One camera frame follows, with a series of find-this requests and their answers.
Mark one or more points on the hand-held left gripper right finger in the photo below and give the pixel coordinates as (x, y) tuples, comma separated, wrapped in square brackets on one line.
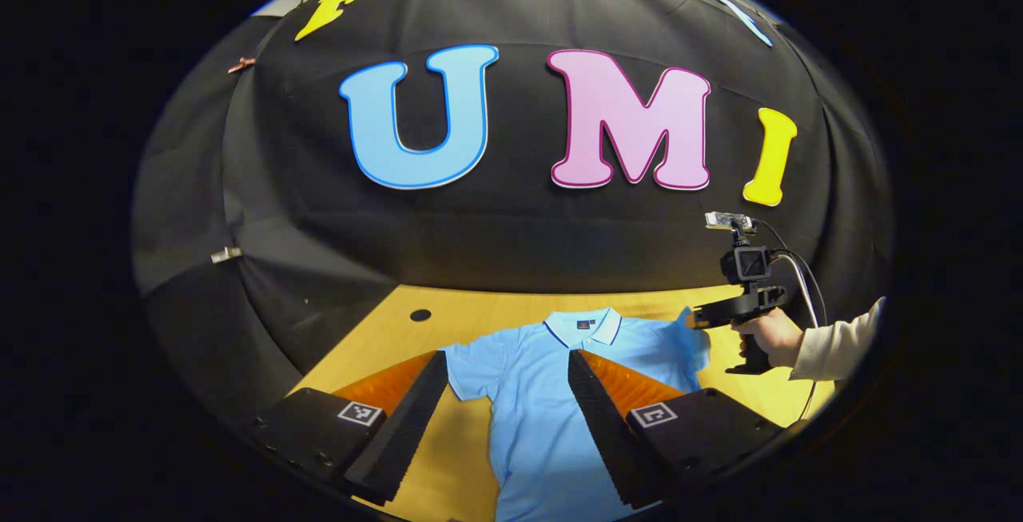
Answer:
[(603, 426)]

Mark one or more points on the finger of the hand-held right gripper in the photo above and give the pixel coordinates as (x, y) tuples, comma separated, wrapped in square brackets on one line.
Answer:
[(703, 318)]

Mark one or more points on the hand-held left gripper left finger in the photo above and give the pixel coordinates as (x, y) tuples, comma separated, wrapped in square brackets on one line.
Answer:
[(404, 434)]

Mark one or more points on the light blue T-shirt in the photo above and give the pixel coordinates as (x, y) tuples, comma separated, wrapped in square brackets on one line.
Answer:
[(535, 394)]

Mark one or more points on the black backdrop cloth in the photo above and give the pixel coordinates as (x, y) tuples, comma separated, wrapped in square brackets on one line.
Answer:
[(495, 226)]

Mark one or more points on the silver backdrop clip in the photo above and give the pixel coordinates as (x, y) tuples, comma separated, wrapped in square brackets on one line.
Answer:
[(226, 253)]

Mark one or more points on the copper backdrop clip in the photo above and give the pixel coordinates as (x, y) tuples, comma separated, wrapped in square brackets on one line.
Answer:
[(241, 64)]

